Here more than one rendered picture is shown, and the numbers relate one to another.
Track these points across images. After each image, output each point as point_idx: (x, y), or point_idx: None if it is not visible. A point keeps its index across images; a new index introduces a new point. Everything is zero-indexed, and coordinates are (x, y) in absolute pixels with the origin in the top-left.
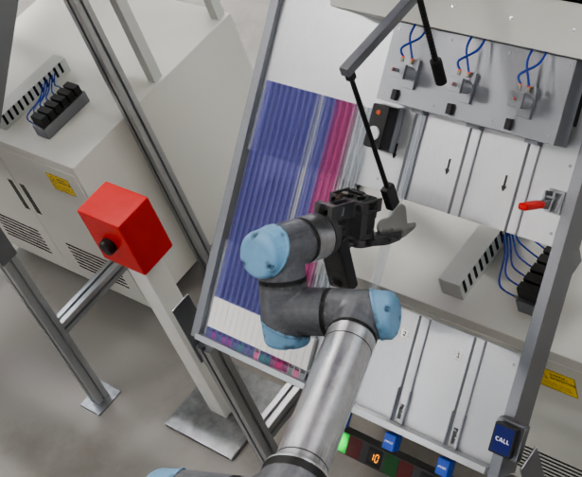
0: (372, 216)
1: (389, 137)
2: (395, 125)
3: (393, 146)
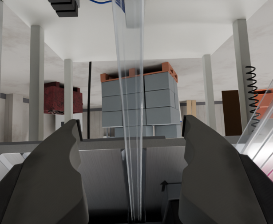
0: None
1: (168, 214)
2: (164, 215)
3: (165, 196)
